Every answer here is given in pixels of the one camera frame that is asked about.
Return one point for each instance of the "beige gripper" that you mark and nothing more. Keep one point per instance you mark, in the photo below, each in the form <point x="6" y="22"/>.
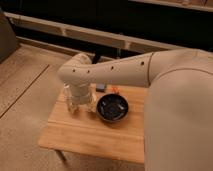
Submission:
<point x="88" y="100"/>

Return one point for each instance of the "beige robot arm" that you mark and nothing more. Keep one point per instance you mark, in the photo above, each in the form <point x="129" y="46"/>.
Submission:
<point x="178" y="110"/>

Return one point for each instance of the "small blue box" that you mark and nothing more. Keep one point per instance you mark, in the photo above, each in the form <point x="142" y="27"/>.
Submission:
<point x="100" y="87"/>

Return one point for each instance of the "dark blue bowl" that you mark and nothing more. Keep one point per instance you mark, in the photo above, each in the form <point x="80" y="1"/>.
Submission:
<point x="112" y="107"/>

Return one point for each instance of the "metal table leg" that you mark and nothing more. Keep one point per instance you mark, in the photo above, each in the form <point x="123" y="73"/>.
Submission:
<point x="61" y="155"/>

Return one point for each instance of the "grey sofa corner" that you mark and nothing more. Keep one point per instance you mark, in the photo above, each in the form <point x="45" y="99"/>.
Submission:
<point x="8" y="40"/>

